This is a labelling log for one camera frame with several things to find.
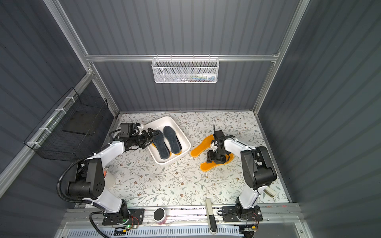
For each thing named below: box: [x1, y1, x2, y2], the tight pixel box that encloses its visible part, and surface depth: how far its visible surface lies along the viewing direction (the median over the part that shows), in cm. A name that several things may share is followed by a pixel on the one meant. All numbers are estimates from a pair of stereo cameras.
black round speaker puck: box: [152, 207, 167, 225], surface depth 71 cm
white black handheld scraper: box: [205, 198, 218, 235], surface depth 71 cm
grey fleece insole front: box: [152, 129, 170, 160], surface depth 98 cm
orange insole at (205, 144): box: [190, 134, 215, 158], surface depth 101 cm
